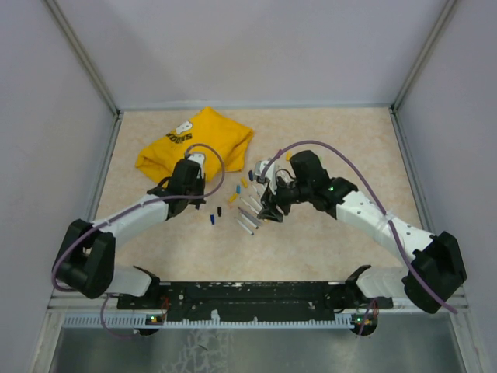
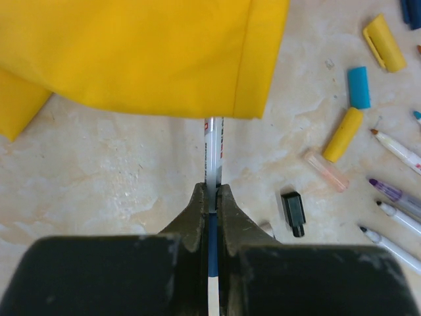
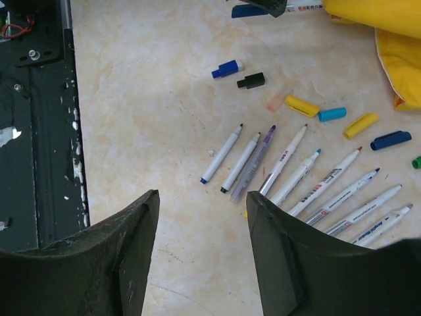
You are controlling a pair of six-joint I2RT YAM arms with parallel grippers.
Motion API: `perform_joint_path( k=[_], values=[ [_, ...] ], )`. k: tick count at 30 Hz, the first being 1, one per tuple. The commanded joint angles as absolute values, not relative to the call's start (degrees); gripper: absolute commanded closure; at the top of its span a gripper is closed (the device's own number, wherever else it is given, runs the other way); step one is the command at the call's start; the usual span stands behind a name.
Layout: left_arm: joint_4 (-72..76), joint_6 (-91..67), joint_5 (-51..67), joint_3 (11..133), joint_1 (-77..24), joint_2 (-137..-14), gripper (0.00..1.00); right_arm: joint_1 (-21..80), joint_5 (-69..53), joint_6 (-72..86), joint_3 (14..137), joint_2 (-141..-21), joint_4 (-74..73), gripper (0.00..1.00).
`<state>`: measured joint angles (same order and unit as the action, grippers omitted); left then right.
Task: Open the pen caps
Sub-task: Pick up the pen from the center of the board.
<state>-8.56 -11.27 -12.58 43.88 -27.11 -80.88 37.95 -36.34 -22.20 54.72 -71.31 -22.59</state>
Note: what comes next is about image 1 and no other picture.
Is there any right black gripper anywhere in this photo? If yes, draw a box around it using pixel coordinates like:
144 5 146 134
258 173 313 222

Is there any cyan cap marker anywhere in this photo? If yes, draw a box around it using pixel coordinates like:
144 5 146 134
249 195 262 208

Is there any black cap marker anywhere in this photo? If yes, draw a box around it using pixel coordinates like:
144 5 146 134
241 214 259 229

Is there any blue cap whiteboard marker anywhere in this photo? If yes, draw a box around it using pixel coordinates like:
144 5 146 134
234 218 255 236

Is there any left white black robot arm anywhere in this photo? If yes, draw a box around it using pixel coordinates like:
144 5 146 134
52 153 205 309

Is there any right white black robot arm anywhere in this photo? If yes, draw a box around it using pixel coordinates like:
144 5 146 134
253 150 467 314

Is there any yellow printed t-shirt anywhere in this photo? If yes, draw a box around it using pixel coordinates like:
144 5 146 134
135 106 254 183

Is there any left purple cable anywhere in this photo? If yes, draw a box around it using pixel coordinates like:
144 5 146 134
50 143 226 340

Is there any purple cable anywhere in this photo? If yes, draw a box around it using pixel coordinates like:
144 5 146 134
260 140 458 337
50 143 226 340

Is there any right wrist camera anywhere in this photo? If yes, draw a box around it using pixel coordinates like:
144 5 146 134
253 159 277 194

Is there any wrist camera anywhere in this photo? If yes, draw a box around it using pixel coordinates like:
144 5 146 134
253 159 277 194
185 152 206 168

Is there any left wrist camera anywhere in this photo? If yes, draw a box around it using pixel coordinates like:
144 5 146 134
185 152 206 168

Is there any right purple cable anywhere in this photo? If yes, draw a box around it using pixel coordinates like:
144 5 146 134
260 140 458 337

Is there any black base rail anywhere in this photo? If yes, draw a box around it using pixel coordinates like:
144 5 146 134
117 266 393 335

